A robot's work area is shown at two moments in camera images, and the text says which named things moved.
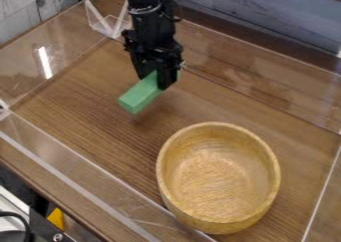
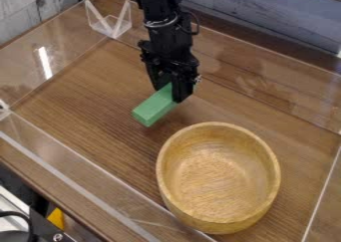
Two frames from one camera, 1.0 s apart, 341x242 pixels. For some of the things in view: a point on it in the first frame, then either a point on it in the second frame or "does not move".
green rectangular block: [140, 93] → [156, 106]
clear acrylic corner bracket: [108, 24] does not move
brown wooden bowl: [217, 175] does not move
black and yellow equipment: [51, 225] does not move
